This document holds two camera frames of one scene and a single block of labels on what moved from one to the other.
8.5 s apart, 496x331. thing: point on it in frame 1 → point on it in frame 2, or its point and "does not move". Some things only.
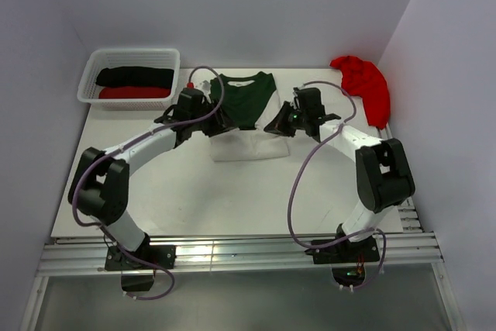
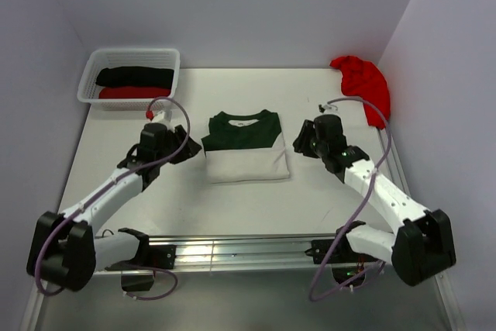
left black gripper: x=221 y=122 → x=190 y=148
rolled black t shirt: x=142 y=77 does not move
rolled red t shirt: x=134 y=92 does not move
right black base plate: x=364 y=249 does not move
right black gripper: x=279 y=124 → x=301 y=143
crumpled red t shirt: x=366 y=80 does not move
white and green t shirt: x=251 y=102 → x=246 y=148
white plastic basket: x=131 y=79 does not move
